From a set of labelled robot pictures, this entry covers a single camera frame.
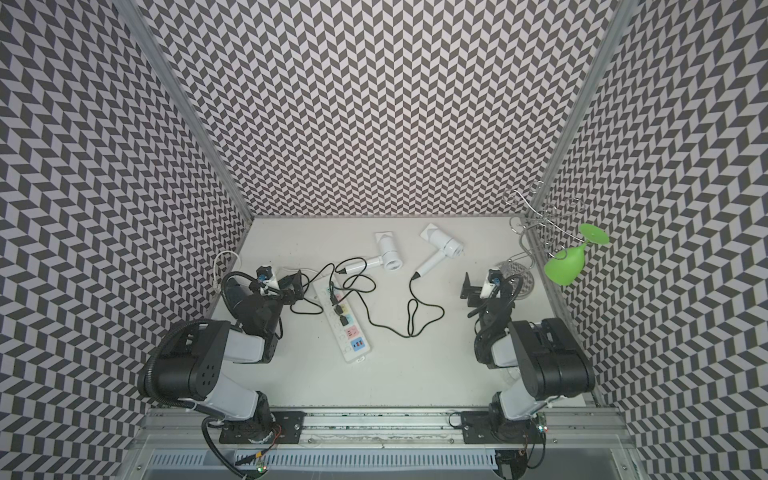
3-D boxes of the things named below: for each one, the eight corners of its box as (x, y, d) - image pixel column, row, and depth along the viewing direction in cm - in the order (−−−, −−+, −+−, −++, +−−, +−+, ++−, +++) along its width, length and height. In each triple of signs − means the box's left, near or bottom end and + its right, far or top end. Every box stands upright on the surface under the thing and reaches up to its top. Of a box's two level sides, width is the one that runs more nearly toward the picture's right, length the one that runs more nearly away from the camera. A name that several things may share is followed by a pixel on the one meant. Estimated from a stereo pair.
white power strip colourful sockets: (346, 368, 83) (345, 364, 80) (313, 289, 99) (311, 284, 97) (373, 354, 86) (373, 349, 83) (337, 279, 102) (335, 273, 99)
